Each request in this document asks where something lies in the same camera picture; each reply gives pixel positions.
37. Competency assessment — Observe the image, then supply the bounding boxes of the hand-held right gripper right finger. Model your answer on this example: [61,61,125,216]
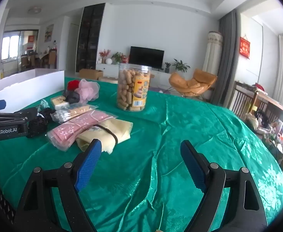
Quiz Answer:
[180,139,269,232]

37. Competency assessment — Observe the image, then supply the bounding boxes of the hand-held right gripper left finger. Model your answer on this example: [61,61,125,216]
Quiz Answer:
[15,138,103,232]

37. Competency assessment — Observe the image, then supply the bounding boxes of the black lace cloth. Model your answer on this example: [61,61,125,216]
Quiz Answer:
[27,116,48,139]

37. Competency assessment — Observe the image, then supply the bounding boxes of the black plastic bag roll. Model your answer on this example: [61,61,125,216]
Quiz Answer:
[65,90,81,103]

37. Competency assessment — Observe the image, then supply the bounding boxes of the red mesh ball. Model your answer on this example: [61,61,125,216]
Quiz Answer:
[67,80,82,91]

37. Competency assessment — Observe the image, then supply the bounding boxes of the person's left forearm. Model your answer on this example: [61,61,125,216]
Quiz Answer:
[0,183,16,226]

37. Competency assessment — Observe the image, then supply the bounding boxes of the green scrunchie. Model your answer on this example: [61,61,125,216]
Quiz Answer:
[36,99,51,112]

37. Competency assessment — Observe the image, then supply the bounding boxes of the black scrunchie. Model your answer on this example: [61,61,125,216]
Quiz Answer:
[38,107,56,122]

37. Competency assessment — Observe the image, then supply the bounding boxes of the green satin tablecloth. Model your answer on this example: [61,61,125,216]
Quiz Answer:
[0,77,283,232]

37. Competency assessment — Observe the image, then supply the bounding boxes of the pink floral packet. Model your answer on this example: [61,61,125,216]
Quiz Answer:
[46,109,115,152]

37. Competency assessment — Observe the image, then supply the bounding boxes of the pale yellow cloth bag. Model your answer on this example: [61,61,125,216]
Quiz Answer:
[76,118,133,154]

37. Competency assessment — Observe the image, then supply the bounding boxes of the yellow tissue pack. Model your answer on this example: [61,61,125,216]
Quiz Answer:
[51,96,69,110]

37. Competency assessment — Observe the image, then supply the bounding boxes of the cotton swab pack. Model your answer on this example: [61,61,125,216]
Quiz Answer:
[51,104,95,123]

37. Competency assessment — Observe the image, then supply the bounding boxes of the pink mesh bath puff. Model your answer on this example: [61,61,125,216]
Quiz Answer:
[75,78,100,104]

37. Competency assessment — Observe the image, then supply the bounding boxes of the orange lounge chair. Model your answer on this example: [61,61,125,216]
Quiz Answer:
[168,68,217,99]

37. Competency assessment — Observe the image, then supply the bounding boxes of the dark wooden crib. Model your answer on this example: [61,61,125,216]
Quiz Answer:
[228,81,283,124]

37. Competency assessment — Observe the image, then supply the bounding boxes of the clear plastic snack jar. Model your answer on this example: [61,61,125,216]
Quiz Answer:
[117,63,152,112]

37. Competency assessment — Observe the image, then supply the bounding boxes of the pile of household clutter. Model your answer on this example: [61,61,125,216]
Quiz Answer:
[245,111,283,182]

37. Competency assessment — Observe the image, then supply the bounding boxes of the brown cardboard box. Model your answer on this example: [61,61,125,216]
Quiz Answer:
[79,68,103,80]

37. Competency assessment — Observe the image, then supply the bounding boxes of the white television console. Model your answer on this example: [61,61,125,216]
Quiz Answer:
[96,63,180,90]

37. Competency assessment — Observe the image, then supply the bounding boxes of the large green potted plant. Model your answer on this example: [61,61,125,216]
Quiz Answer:
[172,58,190,73]

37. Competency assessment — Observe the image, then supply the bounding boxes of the tall black cabinet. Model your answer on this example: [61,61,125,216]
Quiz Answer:
[76,3,106,73]

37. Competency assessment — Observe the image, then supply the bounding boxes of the red flower bouquet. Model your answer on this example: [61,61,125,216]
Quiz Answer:
[99,49,111,64]

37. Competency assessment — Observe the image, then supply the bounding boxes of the leafy plant on console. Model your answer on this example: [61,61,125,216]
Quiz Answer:
[111,52,124,64]

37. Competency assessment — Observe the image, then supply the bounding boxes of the grey curtain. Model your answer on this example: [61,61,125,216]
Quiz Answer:
[210,9,241,107]

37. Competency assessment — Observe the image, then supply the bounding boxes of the covered standing air conditioner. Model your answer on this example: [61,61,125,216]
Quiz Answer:
[202,31,223,77]

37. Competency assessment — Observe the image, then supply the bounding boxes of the black flat television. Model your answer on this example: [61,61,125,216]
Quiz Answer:
[129,46,165,68]

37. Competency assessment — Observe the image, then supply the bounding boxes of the black hair tie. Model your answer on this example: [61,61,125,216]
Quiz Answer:
[93,124,119,146]

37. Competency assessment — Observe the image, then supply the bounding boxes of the framed wall picture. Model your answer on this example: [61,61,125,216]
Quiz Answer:
[44,24,54,42]

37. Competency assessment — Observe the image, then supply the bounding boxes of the red wall hanging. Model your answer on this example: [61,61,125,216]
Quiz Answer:
[239,36,251,60]

